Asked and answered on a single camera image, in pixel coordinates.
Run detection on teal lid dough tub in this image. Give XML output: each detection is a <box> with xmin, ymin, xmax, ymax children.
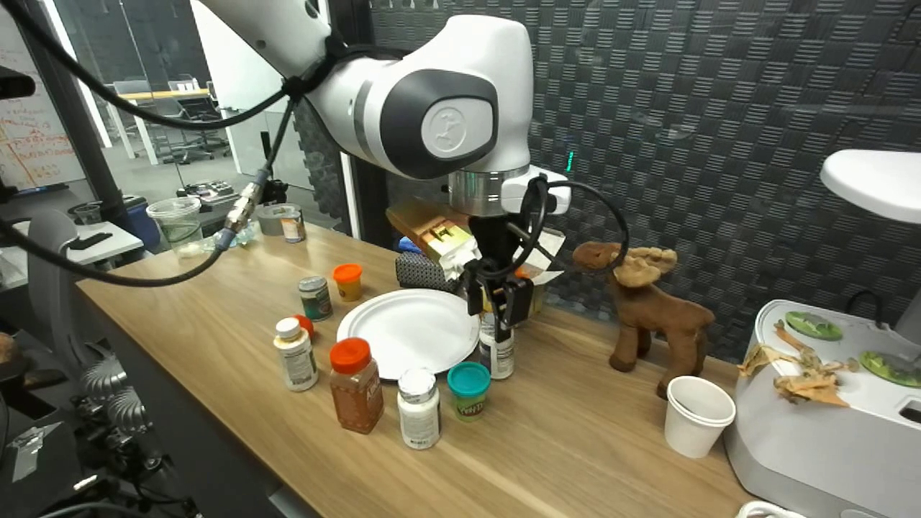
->
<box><xmin>446</xmin><ymin>359</ymin><xmax>496</xmax><ymax>418</ymax></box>

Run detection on spice jar orange lid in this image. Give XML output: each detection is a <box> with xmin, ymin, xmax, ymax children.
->
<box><xmin>328</xmin><ymin>337</ymin><xmax>387</xmax><ymax>438</ymax></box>

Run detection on white side table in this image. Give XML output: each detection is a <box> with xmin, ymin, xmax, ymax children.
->
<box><xmin>0</xmin><ymin>219</ymin><xmax>148</xmax><ymax>290</ymax></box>

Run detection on gray foam block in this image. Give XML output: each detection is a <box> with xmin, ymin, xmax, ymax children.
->
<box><xmin>396</xmin><ymin>252</ymin><xmax>455</xmax><ymax>290</ymax></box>

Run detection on dried brown plant leaves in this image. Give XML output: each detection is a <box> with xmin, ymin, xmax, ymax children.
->
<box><xmin>738</xmin><ymin>320</ymin><xmax>852</xmax><ymax>410</ymax></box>

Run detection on white bottle yellow label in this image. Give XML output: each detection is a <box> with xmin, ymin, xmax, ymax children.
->
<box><xmin>272</xmin><ymin>314</ymin><xmax>322</xmax><ymax>395</ymax></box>

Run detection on white paper cup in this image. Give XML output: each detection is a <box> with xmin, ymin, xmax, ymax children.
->
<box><xmin>663</xmin><ymin>374</ymin><xmax>740</xmax><ymax>459</ymax></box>

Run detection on black camera rig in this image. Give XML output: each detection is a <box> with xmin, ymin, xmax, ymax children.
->
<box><xmin>0</xmin><ymin>326</ymin><xmax>206</xmax><ymax>518</ymax></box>

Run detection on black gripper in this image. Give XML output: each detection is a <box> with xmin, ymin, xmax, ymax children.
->
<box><xmin>460</xmin><ymin>210</ymin><xmax>535</xmax><ymax>334</ymax></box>

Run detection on white bottle blue label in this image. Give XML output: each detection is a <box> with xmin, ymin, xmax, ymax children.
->
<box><xmin>475</xmin><ymin>314</ymin><xmax>518</xmax><ymax>383</ymax></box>

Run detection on orange lid dough tub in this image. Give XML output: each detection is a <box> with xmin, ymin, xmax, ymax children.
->
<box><xmin>332</xmin><ymin>262</ymin><xmax>370</xmax><ymax>305</ymax></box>

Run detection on white round plate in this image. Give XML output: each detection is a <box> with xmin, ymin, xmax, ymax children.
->
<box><xmin>334</xmin><ymin>287</ymin><xmax>485</xmax><ymax>383</ymax></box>

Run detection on plain white pill bottle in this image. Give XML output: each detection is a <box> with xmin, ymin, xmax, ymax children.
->
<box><xmin>396</xmin><ymin>369</ymin><xmax>445</xmax><ymax>452</ymax></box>

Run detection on white bowl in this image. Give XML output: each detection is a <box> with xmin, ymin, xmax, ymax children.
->
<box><xmin>735</xmin><ymin>498</ymin><xmax>809</xmax><ymax>518</ymax></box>

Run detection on black slanted pole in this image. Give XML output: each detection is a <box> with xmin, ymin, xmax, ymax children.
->
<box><xmin>4</xmin><ymin>0</ymin><xmax>128</xmax><ymax>223</ymax></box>

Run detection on clear plastic container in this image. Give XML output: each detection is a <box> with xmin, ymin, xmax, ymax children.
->
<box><xmin>145</xmin><ymin>196</ymin><xmax>207</xmax><ymax>248</ymax></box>

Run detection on brown moose plush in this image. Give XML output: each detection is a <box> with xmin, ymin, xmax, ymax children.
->
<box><xmin>570</xmin><ymin>239</ymin><xmax>720</xmax><ymax>399</ymax></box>

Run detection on white countertop garden appliance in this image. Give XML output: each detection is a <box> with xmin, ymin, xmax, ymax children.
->
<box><xmin>725</xmin><ymin>295</ymin><xmax>921</xmax><ymax>518</ymax></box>

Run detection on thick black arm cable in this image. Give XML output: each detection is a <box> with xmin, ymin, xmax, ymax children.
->
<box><xmin>0</xmin><ymin>0</ymin><xmax>334</xmax><ymax>290</ymax></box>

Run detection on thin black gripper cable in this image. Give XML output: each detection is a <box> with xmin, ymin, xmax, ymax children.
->
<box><xmin>515</xmin><ymin>173</ymin><xmax>633</xmax><ymax>290</ymax></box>

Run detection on glass jar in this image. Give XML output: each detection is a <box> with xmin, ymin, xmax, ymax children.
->
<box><xmin>276</xmin><ymin>200</ymin><xmax>311</xmax><ymax>245</ymax></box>

